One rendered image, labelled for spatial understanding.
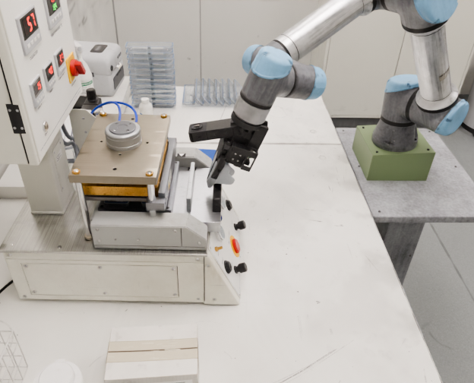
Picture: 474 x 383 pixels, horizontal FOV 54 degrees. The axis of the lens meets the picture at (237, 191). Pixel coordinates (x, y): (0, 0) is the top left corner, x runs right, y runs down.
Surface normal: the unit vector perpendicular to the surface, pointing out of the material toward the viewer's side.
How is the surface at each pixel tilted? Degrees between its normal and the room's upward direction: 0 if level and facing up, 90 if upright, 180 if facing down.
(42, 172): 90
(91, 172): 0
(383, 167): 90
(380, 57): 90
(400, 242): 90
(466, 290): 0
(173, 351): 1
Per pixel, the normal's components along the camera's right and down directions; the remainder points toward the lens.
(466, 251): 0.04, -0.79
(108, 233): 0.00, 0.61
